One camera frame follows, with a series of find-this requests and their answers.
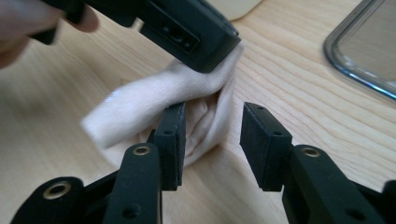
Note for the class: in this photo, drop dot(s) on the shiny metal tray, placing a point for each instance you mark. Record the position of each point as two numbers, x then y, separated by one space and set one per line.
367 49

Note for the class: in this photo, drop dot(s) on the cream divided storage box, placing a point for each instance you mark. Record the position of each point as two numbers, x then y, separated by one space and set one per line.
233 7

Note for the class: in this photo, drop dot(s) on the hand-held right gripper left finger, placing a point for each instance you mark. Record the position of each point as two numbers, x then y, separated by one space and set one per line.
169 149

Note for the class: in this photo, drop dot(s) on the pale pink sock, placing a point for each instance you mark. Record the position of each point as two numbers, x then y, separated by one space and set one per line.
146 99

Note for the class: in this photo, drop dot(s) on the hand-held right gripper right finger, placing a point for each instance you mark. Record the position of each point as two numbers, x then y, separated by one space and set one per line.
267 149

